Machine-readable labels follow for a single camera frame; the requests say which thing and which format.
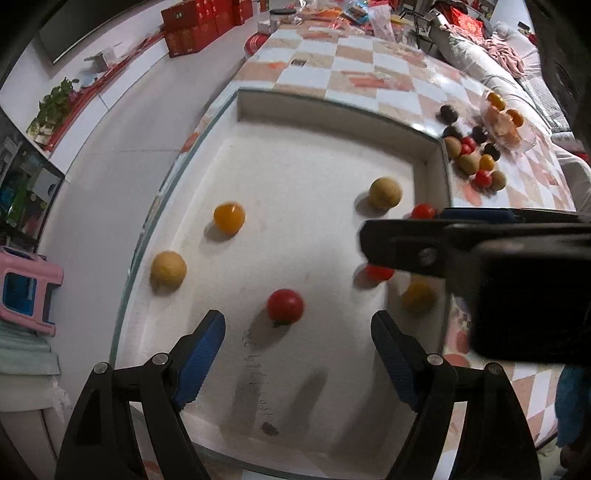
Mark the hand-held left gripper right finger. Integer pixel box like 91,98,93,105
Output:
370,309,542,480

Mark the grey blanket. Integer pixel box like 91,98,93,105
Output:
522,76,571,132

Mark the dark television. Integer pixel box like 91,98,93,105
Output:
39,0,155,64

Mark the stack of red gift boxes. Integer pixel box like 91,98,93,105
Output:
161,0,254,59

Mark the green potted plant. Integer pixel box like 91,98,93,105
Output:
28,78,80,139

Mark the pink plastic stool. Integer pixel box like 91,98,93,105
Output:
0,246,64,336

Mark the red printed bag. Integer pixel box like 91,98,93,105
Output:
443,4,486,33

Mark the mint green cloth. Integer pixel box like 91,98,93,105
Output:
0,323,62,376

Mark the clear plastic bowl with oranges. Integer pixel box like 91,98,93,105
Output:
480,90,539,158

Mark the small white carton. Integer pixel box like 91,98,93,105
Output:
85,48,121,72

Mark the pile of plastic snack bags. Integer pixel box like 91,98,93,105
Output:
272,0,416,40

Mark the beige leather sofa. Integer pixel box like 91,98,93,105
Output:
431,21,591,213

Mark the dark display cabinet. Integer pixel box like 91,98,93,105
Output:
0,108,65,241

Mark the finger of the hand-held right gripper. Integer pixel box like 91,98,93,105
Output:
360,220,491,280
438,208,591,227

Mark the red plastic stool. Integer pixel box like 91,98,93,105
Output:
244,33,269,57

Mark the white cardboard box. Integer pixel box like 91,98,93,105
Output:
110,88,455,478

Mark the checkered printed tablecloth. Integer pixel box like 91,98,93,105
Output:
182,23,578,480

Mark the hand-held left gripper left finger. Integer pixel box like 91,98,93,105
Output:
54,309,227,480

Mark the white low cabinet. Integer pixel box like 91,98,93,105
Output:
28,32,259,172

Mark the pink cloth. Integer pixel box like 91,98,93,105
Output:
482,36,527,77

